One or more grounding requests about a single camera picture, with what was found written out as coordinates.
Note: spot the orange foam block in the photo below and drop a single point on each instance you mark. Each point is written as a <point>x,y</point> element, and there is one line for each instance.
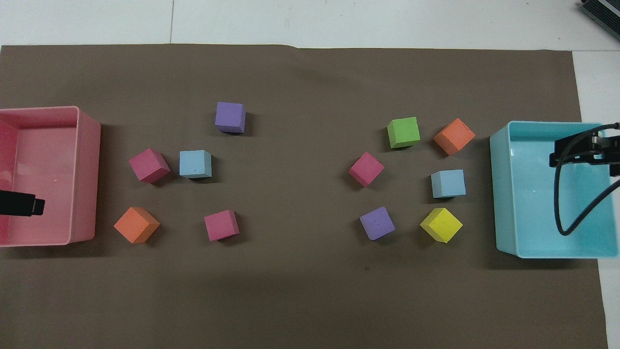
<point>454,135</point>
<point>134,223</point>

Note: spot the pink plastic bin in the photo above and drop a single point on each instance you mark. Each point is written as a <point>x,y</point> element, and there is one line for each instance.
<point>58,160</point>

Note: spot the light blue foam block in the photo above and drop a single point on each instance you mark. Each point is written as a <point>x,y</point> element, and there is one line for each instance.
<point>447,183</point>
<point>194,163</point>

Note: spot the pink foam block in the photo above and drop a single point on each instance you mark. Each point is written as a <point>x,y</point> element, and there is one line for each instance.
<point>148,165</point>
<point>366,168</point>
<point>221,225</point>

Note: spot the yellow foam block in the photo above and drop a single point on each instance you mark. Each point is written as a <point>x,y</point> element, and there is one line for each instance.
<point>441,224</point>

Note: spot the dark ribbed device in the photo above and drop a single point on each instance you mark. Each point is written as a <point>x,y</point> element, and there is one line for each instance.
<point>603,10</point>

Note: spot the light blue plastic bin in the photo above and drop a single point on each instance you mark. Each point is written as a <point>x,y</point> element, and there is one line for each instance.
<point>528,194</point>

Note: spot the green foam block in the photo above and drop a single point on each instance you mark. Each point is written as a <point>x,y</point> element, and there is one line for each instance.
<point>403,132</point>

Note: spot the purple foam block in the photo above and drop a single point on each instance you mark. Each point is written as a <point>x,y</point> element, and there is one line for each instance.
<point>377,222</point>
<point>229,115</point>

